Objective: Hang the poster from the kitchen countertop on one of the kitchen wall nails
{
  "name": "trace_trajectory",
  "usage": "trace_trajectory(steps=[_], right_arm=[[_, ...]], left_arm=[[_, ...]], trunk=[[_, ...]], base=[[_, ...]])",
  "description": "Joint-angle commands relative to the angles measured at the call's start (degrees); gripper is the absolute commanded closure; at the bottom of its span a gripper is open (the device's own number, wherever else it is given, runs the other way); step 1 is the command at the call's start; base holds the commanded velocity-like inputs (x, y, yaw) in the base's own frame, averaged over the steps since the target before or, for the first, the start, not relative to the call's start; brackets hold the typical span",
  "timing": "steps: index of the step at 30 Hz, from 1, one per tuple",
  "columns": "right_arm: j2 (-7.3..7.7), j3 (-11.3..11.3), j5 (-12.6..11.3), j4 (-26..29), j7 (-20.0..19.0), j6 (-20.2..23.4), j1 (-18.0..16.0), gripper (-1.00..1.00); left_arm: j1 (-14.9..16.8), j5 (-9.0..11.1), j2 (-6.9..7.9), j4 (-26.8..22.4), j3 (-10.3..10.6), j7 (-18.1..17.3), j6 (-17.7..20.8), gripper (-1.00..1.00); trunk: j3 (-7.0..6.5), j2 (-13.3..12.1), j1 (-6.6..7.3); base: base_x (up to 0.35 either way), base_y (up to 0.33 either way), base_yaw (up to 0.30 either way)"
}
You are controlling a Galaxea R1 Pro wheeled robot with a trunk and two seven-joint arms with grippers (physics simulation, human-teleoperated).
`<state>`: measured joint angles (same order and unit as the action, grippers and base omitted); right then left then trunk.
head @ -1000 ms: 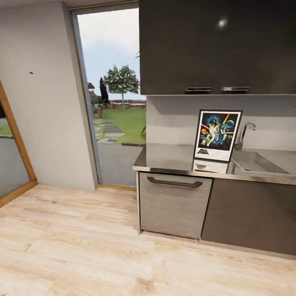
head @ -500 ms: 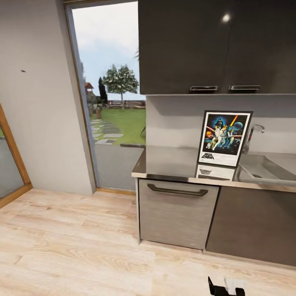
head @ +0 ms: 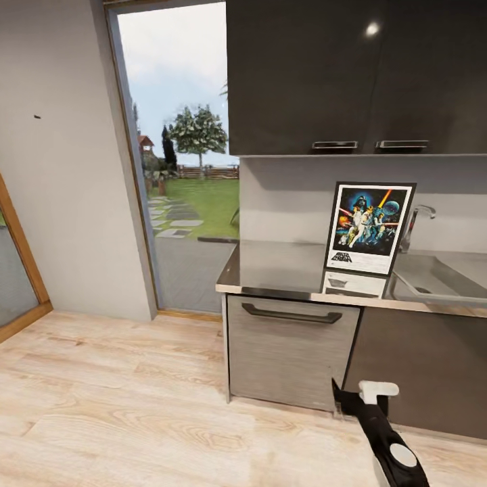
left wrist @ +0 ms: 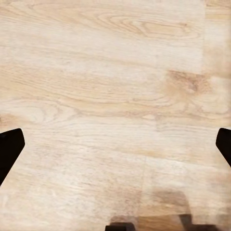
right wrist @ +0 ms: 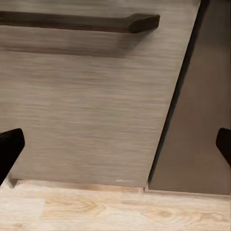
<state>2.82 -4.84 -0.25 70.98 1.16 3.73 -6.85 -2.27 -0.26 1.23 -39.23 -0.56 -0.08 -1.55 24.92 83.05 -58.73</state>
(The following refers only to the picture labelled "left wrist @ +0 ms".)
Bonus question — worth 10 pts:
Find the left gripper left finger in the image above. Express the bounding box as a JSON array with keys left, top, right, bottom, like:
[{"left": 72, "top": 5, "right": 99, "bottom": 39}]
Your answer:
[{"left": 0, "top": 128, "right": 25, "bottom": 186}]

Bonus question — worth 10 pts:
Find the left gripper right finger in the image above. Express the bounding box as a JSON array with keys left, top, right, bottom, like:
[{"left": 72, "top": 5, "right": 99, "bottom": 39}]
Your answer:
[{"left": 216, "top": 128, "right": 231, "bottom": 167}]

